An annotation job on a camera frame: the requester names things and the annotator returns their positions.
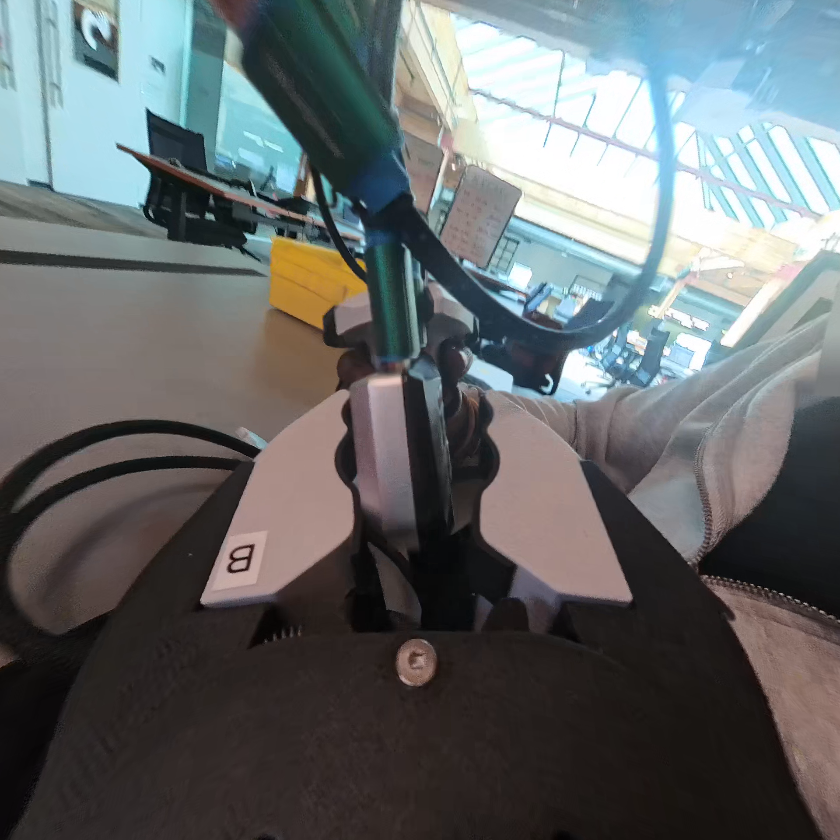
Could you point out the white double door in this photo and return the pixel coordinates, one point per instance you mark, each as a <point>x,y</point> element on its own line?
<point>39,98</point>

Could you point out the yellow plastic bin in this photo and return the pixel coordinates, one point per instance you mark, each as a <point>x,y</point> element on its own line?
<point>308,282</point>

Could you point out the black framed paper sign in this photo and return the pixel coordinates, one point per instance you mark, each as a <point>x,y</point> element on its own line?
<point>781,295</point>

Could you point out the black mesh desk chair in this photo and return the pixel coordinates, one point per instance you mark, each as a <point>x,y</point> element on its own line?
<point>174,141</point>

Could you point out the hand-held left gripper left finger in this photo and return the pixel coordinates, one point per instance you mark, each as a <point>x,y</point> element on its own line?
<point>289,512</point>

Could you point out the row of black office chairs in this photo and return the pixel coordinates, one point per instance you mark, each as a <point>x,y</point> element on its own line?
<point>630,354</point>

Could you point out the brown office chair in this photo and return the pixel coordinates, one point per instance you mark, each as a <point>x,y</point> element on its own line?
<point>531,354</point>

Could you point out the person's right forearm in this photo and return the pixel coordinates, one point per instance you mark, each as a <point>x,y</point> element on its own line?
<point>656,433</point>

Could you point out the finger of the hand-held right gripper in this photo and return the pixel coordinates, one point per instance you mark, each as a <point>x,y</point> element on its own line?
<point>453,321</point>
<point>351,321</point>

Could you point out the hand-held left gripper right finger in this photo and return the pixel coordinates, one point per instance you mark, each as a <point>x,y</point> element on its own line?
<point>551,525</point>

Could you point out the brown-topped office desk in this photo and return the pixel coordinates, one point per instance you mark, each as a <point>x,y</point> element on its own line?
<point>216,187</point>

